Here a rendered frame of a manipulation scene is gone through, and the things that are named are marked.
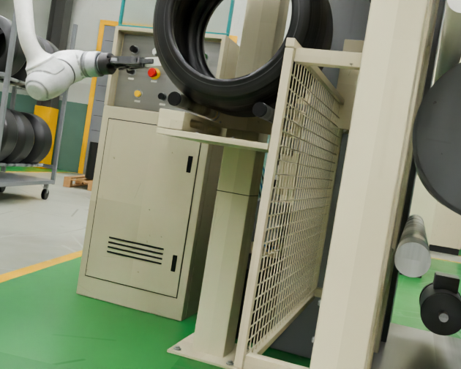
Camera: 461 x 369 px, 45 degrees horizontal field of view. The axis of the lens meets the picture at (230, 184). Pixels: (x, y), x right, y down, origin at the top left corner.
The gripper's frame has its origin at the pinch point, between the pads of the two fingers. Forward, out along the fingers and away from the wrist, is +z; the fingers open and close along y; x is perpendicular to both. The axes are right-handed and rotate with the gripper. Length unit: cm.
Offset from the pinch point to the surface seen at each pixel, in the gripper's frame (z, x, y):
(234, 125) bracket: 21.4, 18.8, 23.4
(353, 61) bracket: 72, 15, -60
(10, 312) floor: -67, 95, 15
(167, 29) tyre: 9.7, -7.2, -11.8
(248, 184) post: 27, 40, 26
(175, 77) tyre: 12.5, 7.4, -10.1
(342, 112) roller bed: 61, 15, 19
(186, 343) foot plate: 3, 102, 30
